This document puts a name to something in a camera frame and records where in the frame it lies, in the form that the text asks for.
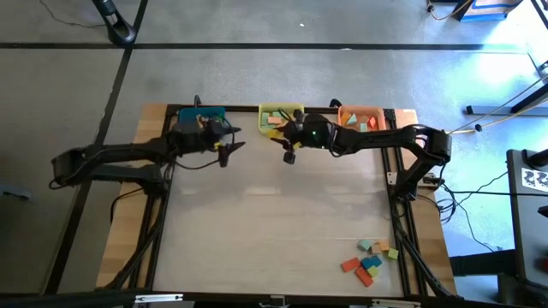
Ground red-orange medium wooden block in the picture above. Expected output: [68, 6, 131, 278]
[354, 266, 375, 287]
[341, 257, 361, 274]

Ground grey floor object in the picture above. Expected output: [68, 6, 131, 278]
[0, 183, 32, 202]

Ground yellow hanging cable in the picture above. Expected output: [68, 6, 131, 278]
[444, 98, 548, 136]

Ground blue wooden cart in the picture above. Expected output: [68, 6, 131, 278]
[452, 0, 524, 23]

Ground blue plastic bin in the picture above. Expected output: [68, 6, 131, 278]
[177, 105, 227, 126]

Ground grey equipment cart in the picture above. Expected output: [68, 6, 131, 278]
[506, 147, 548, 296]

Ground black rig strut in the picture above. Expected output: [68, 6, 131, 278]
[390, 200, 457, 299]
[100, 213, 168, 296]

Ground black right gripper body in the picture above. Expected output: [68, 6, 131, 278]
[294, 113, 340, 151]

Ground black rig beam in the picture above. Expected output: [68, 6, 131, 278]
[0, 287, 548, 308]

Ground black floor cables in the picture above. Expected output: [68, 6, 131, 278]
[427, 170, 548, 254]

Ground silver metal bracket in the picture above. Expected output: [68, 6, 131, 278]
[134, 293, 184, 305]
[371, 298, 423, 308]

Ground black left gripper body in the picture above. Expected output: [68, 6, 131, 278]
[170, 118, 228, 156]

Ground yellow plastic bin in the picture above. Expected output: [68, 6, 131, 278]
[257, 102, 307, 139]

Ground orange plastic bin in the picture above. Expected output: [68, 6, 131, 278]
[337, 104, 388, 134]

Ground black floor tape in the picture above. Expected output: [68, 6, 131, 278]
[0, 41, 487, 51]
[42, 0, 150, 296]

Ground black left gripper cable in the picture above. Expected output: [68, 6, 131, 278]
[173, 115, 236, 171]

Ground black stand foot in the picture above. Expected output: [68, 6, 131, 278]
[92, 0, 139, 46]

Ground black aluminium table frame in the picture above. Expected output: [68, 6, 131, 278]
[153, 104, 425, 299]

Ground black stand legs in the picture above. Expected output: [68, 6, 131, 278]
[465, 72, 548, 117]

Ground black white marker tag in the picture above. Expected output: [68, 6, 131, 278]
[520, 166, 548, 194]

